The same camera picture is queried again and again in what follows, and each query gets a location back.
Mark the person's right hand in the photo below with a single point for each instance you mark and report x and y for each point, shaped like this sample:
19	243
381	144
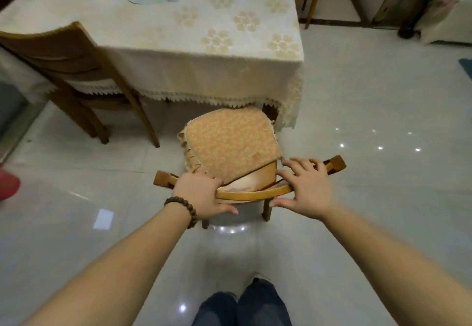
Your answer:
313	189

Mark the person's left hand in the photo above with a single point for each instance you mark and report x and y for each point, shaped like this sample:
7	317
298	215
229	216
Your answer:
195	193

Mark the red plastic waste basket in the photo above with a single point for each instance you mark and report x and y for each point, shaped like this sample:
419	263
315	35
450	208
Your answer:
9	185

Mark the person's left forearm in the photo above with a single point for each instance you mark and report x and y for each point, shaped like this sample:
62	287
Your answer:
110	274

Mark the person's right forearm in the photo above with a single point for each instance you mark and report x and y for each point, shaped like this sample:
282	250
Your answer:
398	263

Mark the person's right sneaker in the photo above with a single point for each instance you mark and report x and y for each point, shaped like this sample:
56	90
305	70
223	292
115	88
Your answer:
260	278

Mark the blue jeans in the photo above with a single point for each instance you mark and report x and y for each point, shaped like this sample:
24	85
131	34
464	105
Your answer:
258	307

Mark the dining table with cream tablecloth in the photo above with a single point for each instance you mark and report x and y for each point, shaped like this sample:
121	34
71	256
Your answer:
184	60

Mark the black vase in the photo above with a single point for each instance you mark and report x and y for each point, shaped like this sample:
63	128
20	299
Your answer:
408	30

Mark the teal floor rug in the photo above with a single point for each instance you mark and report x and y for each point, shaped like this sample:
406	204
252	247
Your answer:
466	67

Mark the gold framed glass sliding door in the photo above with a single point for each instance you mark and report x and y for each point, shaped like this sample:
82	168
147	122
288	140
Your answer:
11	115

